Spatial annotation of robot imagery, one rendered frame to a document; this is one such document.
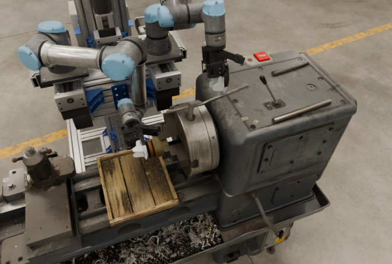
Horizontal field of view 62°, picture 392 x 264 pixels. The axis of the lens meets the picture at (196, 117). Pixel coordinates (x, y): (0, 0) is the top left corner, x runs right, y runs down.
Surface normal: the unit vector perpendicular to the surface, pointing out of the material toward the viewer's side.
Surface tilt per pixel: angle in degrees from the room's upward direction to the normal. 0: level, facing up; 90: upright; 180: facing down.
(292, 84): 0
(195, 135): 37
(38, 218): 0
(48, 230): 0
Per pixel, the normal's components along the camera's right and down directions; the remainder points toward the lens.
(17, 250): 0.02, -0.70
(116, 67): -0.15, 0.69
